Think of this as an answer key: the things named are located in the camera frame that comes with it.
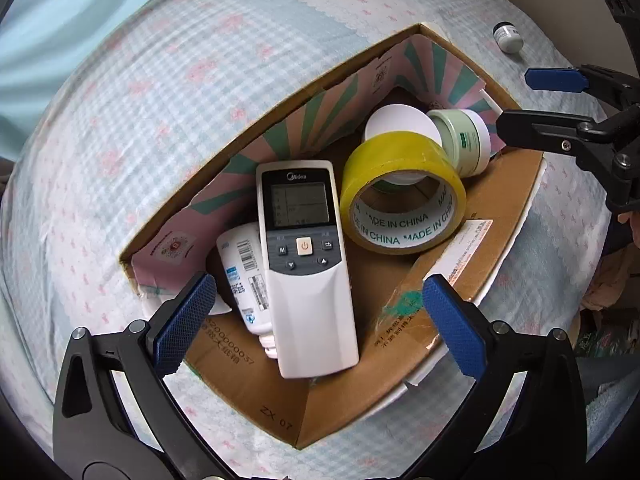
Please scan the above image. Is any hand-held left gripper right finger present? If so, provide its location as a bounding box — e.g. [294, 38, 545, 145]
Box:
[405, 274, 587, 480]

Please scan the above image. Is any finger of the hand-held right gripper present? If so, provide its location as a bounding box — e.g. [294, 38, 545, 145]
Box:
[524, 62, 640, 111]
[496, 105, 640, 216]

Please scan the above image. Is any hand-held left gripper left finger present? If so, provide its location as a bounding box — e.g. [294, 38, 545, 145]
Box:
[52, 272, 226, 480]

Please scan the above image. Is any small grey jar black cap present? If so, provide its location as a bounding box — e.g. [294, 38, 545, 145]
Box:
[492, 21, 523, 55]

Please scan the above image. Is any green jar white lid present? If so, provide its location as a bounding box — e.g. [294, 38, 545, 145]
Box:
[426, 109, 492, 179]

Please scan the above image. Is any cardboard box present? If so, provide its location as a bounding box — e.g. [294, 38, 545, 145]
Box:
[117, 22, 547, 451]

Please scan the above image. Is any white plastic bottle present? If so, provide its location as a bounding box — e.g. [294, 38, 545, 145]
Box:
[216, 223, 281, 359]

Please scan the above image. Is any white remote control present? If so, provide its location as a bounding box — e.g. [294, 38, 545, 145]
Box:
[255, 160, 361, 379]

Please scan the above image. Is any round jar white lid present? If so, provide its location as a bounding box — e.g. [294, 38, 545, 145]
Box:
[364, 104, 443, 196]

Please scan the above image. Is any yellow tape roll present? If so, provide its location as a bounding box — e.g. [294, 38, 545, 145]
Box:
[339, 132, 467, 256]

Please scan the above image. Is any person's right hand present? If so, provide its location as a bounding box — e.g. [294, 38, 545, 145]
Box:
[617, 210, 640, 248]

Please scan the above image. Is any beige cloth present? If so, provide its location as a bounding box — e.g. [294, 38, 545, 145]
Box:
[582, 247, 640, 311]

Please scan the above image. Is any floral checked bedsheet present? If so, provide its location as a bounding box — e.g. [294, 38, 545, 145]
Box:
[0, 0, 616, 480]

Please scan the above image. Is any light blue cloth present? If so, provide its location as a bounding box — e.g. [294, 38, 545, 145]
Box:
[0, 0, 241, 121]

